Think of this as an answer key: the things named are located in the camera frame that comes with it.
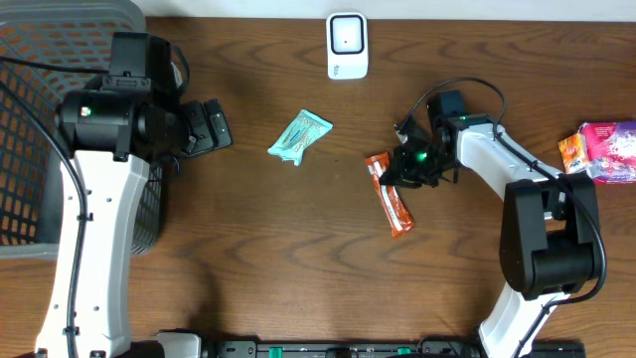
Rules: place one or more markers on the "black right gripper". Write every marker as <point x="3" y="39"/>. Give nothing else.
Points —
<point x="404" y="166"/>

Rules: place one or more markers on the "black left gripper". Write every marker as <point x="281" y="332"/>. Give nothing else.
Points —
<point x="200" y="129"/>

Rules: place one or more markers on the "orange brown snack bag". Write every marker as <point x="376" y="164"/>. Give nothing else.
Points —
<point x="398" y="216"/>

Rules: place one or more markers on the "teal snack wrapper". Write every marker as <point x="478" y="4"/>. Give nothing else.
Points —
<point x="302" y="131"/>

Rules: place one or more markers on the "orange tissue pack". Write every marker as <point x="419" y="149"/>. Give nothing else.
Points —
<point x="573" y="153"/>

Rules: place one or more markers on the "red purple pad package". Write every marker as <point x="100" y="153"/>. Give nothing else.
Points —
<point x="610" y="148"/>

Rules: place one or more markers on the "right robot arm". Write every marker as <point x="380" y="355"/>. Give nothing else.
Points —
<point x="551" y="252"/>

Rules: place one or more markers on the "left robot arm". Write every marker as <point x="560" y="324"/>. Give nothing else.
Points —
<point x="112" y="135"/>

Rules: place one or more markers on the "grey plastic mesh basket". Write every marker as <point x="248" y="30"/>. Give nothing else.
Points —
<point x="49" y="48"/>

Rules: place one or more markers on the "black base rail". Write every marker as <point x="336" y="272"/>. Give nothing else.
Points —
<point x="318" y="349"/>

